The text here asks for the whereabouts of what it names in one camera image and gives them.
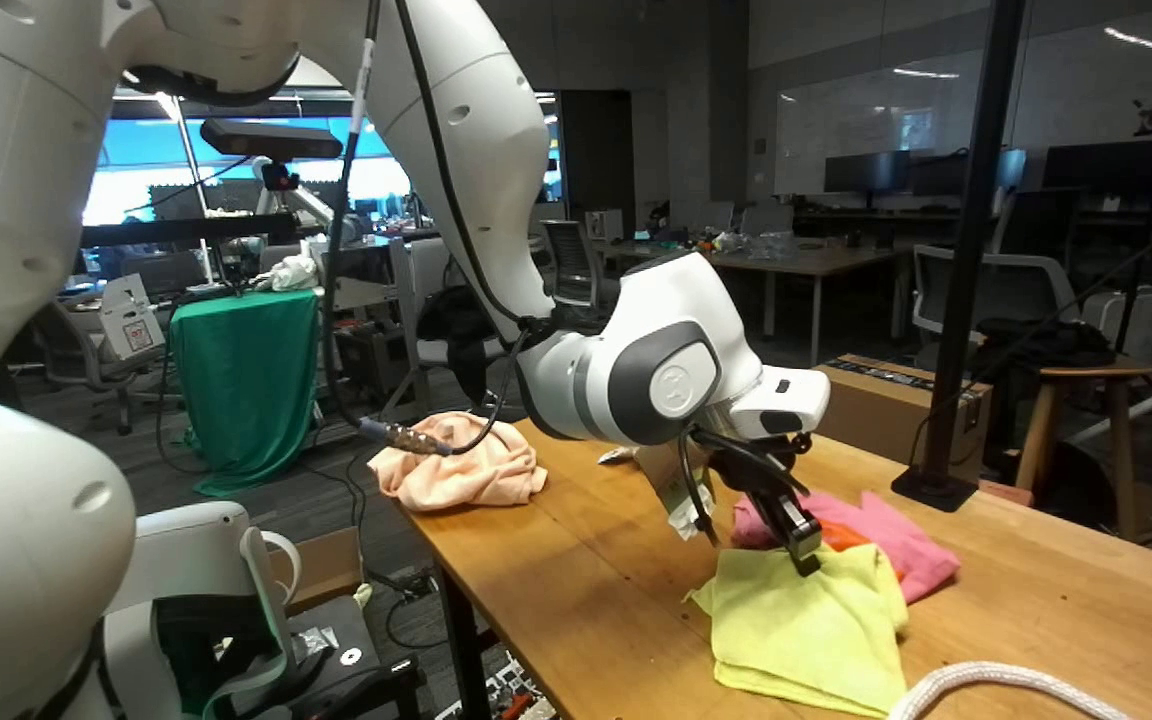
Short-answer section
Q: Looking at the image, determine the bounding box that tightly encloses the white braided rope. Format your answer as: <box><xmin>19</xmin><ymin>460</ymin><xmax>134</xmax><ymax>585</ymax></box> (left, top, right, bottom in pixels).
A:
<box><xmin>882</xmin><ymin>660</ymin><xmax>1131</xmax><ymax>720</ymax></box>

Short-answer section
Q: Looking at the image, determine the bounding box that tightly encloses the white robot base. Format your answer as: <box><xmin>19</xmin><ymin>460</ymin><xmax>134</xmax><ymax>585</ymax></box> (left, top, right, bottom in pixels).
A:
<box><xmin>0</xmin><ymin>402</ymin><xmax>297</xmax><ymax>720</ymax></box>

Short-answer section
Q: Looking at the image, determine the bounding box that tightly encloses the cardboard box on floor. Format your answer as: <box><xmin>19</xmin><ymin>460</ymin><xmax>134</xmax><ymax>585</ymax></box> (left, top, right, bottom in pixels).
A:
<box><xmin>821</xmin><ymin>354</ymin><xmax>991</xmax><ymax>476</ymax></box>

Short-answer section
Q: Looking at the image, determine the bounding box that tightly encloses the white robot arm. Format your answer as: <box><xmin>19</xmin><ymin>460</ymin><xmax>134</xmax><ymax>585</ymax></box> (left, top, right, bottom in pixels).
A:
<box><xmin>0</xmin><ymin>0</ymin><xmax>828</xmax><ymax>566</ymax></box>

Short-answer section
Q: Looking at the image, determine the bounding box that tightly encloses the wooden stool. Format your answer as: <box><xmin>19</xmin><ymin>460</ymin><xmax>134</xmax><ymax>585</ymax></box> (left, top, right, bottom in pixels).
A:
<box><xmin>1017</xmin><ymin>363</ymin><xmax>1147</xmax><ymax>535</ymax></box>

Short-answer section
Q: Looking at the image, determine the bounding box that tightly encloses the bright pink cloth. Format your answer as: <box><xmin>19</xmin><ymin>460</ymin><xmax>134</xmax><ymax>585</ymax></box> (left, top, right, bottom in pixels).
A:
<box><xmin>732</xmin><ymin>482</ymin><xmax>965</xmax><ymax>608</ymax></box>

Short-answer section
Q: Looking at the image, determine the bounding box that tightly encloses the yellow cloth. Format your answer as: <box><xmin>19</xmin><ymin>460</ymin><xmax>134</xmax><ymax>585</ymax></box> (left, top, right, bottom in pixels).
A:
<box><xmin>689</xmin><ymin>545</ymin><xmax>909</xmax><ymax>720</ymax></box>

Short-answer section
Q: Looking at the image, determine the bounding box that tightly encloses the green draped cloth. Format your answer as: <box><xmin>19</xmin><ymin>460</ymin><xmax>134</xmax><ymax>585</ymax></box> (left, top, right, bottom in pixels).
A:
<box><xmin>172</xmin><ymin>288</ymin><xmax>315</xmax><ymax>494</ymax></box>

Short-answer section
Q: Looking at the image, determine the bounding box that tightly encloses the black vertical pole stand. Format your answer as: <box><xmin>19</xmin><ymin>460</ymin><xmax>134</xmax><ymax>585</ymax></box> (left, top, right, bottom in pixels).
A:
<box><xmin>890</xmin><ymin>0</ymin><xmax>1027</xmax><ymax>510</ymax></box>

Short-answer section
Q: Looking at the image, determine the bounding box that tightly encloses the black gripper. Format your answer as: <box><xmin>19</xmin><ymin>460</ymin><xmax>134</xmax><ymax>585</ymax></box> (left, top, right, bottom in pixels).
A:
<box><xmin>702</xmin><ymin>434</ymin><xmax>821</xmax><ymax>575</ymax></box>

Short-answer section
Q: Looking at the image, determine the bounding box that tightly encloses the light pink garment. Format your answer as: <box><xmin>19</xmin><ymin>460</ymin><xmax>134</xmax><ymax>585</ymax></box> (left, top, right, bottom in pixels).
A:
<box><xmin>368</xmin><ymin>411</ymin><xmax>549</xmax><ymax>510</ymax></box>

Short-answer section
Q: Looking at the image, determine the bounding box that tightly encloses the background wooden desk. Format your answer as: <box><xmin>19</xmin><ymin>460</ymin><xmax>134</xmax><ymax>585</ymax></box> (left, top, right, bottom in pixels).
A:
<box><xmin>716</xmin><ymin>238</ymin><xmax>900</xmax><ymax>354</ymax></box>

